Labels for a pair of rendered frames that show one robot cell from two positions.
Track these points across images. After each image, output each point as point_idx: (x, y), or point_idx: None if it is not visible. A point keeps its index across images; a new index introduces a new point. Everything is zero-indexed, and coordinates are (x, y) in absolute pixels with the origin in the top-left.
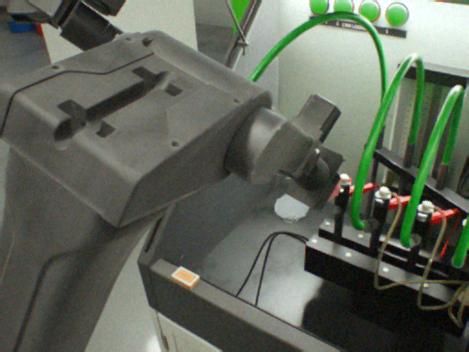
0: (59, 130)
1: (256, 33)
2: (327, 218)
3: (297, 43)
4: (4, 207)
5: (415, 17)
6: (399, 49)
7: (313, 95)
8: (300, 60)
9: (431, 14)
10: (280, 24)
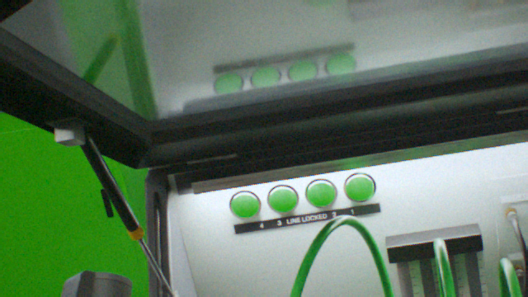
0: None
1: (176, 277)
2: None
3: (223, 267)
4: None
5: (384, 184)
6: (376, 227)
7: None
8: (236, 289)
9: (403, 173)
10: (190, 249)
